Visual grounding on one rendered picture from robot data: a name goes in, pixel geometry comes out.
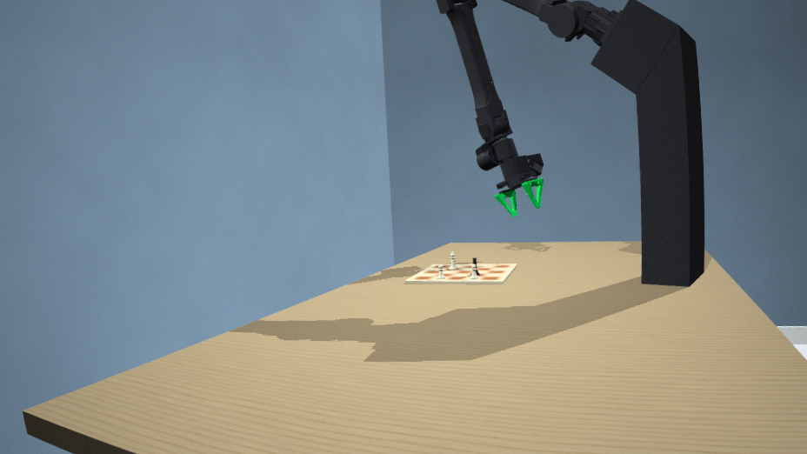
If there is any brown and cream chessboard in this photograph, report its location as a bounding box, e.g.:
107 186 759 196
405 264 517 284

